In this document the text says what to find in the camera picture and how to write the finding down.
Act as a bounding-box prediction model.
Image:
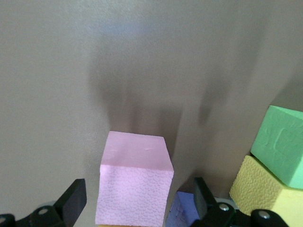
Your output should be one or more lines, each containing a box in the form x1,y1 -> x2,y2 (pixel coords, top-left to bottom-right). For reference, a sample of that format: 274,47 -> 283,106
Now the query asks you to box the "purple foam cube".
165,191 -> 201,227

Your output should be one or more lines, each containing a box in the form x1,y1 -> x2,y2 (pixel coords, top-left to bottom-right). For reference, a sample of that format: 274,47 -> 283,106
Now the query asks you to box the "green foam cube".
250,105 -> 303,191

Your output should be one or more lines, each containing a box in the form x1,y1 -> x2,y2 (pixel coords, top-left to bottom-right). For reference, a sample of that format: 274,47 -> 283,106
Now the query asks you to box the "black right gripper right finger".
190,177 -> 291,227

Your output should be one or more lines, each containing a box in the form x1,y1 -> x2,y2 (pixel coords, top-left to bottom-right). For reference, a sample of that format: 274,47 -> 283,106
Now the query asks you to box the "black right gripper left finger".
0,178 -> 88,227

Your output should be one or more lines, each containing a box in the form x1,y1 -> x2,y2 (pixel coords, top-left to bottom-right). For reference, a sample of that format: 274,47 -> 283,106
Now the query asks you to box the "pink foam cube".
95,131 -> 175,227

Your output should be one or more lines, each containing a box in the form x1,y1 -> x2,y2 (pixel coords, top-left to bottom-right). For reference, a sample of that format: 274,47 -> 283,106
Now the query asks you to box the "brown paper table cover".
0,0 -> 303,227

